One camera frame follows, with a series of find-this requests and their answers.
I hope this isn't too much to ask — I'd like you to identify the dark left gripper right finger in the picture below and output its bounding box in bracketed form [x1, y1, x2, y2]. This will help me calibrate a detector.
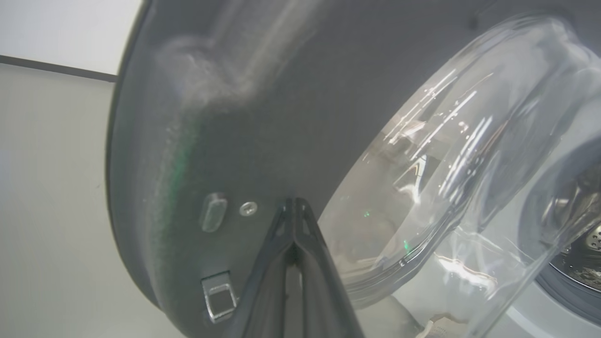
[295, 198, 364, 338]

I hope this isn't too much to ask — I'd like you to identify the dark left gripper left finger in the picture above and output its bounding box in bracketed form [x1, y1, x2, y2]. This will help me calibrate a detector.
[224, 198, 296, 338]

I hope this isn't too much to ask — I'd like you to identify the black round glass washer door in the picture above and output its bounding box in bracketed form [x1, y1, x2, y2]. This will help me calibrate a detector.
[106, 0, 601, 338]

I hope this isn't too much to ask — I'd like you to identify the white front-load washing machine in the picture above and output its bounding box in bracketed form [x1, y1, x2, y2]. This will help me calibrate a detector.
[390, 155, 601, 338]

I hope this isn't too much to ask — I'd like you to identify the perforated steel drum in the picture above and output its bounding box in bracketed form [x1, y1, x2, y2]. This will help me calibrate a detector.
[540, 160, 601, 292]

